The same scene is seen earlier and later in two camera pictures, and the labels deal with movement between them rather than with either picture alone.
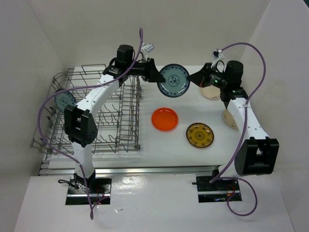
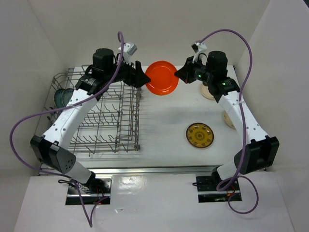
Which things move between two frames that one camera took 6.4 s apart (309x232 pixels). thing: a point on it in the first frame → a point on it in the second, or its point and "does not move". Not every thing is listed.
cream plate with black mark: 211,92 does not move
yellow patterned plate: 200,135 does not move
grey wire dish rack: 117,114 does not move
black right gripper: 200,78 → 185,72
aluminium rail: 184,170 does not move
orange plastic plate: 164,119 → 163,80
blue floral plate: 62,99 does not move
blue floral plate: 177,80 → 66,94
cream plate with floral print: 230,120 does not move
